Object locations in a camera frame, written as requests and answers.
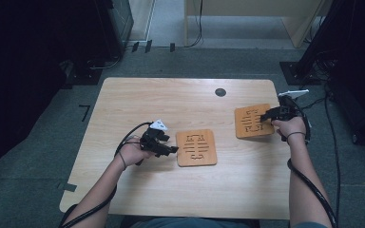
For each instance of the black stand base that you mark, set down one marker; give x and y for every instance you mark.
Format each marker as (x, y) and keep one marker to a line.
(293, 74)

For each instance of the person's right hand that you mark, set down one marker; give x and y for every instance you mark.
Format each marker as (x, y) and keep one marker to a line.
(290, 126)

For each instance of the black round table grommet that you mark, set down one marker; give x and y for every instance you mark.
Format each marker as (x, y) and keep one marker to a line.
(220, 92)

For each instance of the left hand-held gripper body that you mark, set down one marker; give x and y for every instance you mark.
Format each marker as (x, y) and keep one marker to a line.
(150, 137)

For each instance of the person's left hand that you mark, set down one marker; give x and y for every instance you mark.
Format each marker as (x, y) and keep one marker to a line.
(131, 153)

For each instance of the black wrist band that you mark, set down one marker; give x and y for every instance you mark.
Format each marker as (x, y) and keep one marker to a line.
(294, 134)
(122, 160)

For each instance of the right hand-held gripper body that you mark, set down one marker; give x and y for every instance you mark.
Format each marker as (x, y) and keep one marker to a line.
(287, 109)

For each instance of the square bamboo coaster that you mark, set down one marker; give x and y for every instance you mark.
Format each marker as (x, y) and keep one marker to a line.
(245, 129)
(196, 156)

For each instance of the person's blue clothing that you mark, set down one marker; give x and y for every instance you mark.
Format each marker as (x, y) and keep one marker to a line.
(196, 223)

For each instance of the dark cabinet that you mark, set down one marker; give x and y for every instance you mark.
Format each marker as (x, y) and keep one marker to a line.
(76, 31)

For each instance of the light wooden desk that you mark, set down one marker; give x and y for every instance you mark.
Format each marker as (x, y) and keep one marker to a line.
(266, 8)

